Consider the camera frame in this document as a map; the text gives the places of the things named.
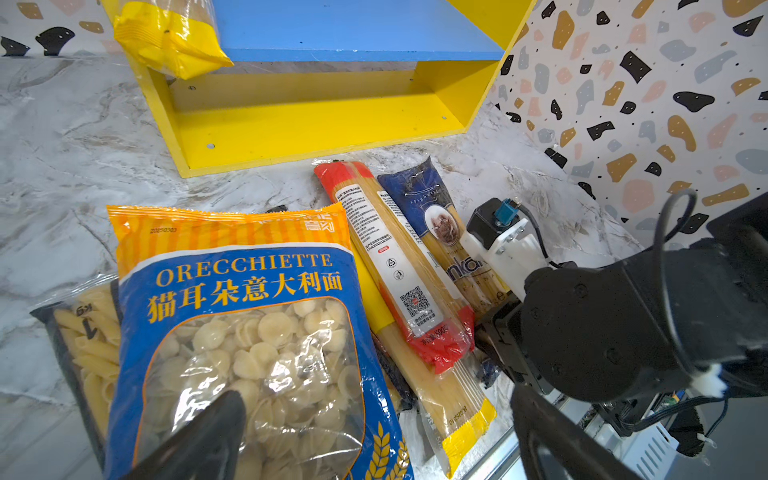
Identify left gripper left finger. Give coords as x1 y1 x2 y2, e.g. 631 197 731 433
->
124 391 246 479

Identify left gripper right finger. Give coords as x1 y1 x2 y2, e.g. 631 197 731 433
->
510 386 638 479

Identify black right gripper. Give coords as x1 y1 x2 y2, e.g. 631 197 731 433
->
475 263 690 403

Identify yellow Pastatime spaghetti pack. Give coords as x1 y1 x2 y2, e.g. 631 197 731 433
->
102 0 234 80

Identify dark blue spaghetti pack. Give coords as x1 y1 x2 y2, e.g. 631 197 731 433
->
377 159 509 315

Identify blue orange orecchiette bag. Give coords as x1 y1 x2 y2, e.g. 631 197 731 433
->
104 204 414 479

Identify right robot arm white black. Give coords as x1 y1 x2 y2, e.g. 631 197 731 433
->
461 196 767 404

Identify yellow shelf pink blue boards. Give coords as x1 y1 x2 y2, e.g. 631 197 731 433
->
128 1 534 178

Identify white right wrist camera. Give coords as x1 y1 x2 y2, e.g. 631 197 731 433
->
460 198 550 300

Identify red spaghetti pack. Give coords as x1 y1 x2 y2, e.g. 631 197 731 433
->
314 161 475 374

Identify clear black penne bag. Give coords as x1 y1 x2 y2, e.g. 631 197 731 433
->
30 273 122 467

